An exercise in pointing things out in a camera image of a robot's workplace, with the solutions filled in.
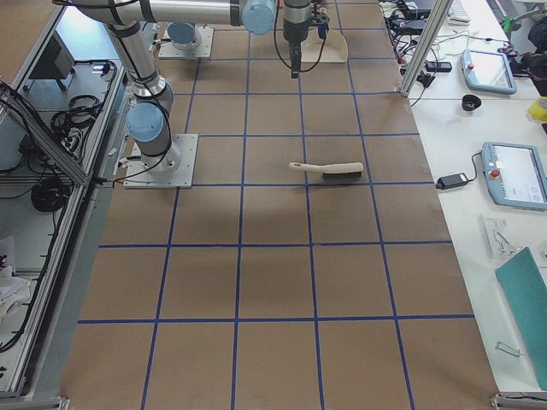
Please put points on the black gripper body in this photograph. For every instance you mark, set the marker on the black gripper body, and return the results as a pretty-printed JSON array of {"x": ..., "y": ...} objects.
[{"x": 294, "y": 32}]

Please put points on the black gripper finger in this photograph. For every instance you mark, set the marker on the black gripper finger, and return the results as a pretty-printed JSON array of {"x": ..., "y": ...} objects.
[{"x": 295, "y": 59}]

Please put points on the beige plastic dustpan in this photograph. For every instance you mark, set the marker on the beige plastic dustpan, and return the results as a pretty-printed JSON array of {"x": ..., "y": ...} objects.
[{"x": 335, "y": 49}]

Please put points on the white hand brush black bristles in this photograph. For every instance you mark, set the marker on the white hand brush black bristles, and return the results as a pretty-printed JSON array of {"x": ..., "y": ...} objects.
[{"x": 350, "y": 170}]

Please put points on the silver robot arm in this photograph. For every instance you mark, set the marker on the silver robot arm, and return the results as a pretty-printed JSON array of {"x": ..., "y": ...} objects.
[
  {"x": 123, "y": 18},
  {"x": 184, "y": 36}
]

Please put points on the blue teach pendant far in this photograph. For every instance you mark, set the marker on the blue teach pendant far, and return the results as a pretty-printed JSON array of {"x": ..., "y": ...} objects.
[{"x": 487, "y": 71}]

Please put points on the blue teach pendant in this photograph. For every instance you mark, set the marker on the blue teach pendant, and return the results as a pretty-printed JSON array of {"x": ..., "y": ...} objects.
[
  {"x": 514, "y": 175},
  {"x": 487, "y": 71}
]

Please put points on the black power adapter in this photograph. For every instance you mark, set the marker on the black power adapter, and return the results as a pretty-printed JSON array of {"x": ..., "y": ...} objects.
[{"x": 452, "y": 181}]

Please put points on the yellow tape roll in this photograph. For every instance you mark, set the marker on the yellow tape roll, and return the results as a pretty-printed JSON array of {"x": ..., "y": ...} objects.
[{"x": 538, "y": 109}]

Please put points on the blue teach pendant near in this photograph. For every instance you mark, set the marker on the blue teach pendant near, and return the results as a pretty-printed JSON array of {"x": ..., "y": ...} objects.
[{"x": 514, "y": 175}]

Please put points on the teal folder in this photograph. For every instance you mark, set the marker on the teal folder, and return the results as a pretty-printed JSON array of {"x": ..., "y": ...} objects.
[{"x": 525, "y": 292}]

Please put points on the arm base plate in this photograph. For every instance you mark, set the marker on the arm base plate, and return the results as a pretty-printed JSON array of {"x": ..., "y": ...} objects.
[
  {"x": 168, "y": 52},
  {"x": 175, "y": 170}
]

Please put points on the aluminium frame post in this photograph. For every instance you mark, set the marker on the aluminium frame post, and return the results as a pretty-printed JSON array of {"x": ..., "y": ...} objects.
[{"x": 434, "y": 22}]

